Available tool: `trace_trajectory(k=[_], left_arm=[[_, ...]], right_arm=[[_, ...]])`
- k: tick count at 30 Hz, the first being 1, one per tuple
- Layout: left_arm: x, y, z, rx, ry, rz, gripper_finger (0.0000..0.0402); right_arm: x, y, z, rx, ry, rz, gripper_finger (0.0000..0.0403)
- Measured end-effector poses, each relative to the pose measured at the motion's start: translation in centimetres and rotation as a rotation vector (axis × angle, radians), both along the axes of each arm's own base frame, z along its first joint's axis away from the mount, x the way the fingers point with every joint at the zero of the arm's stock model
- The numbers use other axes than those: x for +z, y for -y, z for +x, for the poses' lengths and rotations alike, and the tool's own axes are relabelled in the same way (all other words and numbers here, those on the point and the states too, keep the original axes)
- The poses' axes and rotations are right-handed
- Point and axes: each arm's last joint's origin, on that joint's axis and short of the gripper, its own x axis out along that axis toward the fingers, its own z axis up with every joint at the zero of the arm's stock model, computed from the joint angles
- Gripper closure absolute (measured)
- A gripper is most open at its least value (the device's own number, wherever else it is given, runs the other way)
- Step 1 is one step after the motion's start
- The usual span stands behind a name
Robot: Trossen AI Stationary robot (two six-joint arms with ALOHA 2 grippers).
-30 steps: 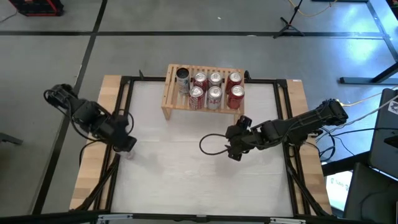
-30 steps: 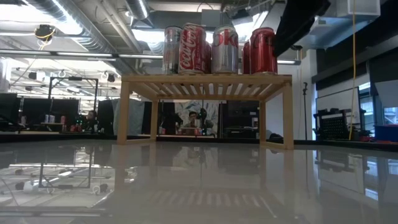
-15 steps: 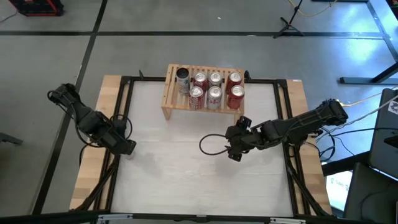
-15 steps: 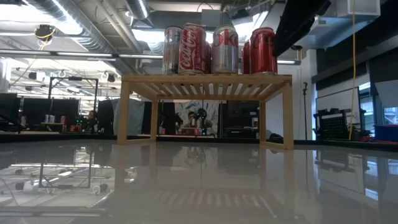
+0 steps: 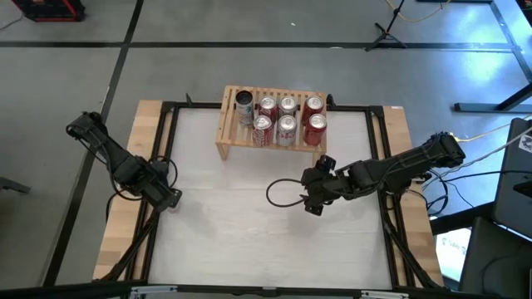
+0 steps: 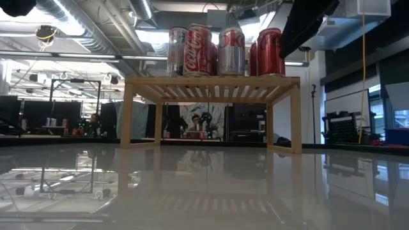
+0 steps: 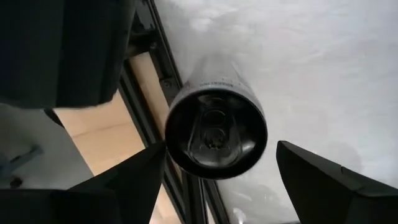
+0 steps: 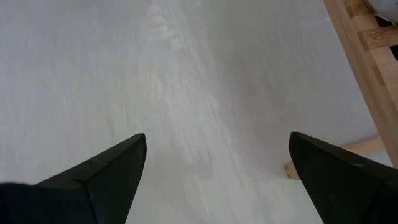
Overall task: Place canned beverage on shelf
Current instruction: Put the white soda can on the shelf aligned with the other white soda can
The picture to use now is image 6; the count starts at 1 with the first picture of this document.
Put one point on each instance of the blue plastic bin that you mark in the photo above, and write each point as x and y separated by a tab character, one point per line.
397	137

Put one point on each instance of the tall white Celsius can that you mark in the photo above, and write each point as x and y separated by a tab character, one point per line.
175	51

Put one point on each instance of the black cabinet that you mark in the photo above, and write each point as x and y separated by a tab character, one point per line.
246	121

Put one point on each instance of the light wooden slatted shelf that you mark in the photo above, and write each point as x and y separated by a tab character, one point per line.
207	81

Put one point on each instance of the black background robot arm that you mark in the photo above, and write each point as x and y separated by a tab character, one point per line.
206	119

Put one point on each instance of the black perforated rack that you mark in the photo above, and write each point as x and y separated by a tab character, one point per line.
346	131

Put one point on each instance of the black metal frame stand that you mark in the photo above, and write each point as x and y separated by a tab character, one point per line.
51	92

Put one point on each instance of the grey hanging cloth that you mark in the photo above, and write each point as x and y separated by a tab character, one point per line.
140	119

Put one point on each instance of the person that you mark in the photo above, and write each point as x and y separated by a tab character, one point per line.
195	121
94	123

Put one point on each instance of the black round hanging device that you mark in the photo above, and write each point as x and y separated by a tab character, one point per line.
44	32

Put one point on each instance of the white board panel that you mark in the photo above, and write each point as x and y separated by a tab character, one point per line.
348	103

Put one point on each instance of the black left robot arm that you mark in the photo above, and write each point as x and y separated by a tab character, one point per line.
16	6

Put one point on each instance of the black tripod stand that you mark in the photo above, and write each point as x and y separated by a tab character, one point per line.
313	111

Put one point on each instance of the black desk partition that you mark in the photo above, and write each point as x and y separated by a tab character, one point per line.
38	115

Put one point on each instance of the red Coca-Cola script can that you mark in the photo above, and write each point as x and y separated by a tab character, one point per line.
198	51

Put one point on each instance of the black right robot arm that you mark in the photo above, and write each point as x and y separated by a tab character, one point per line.
303	25

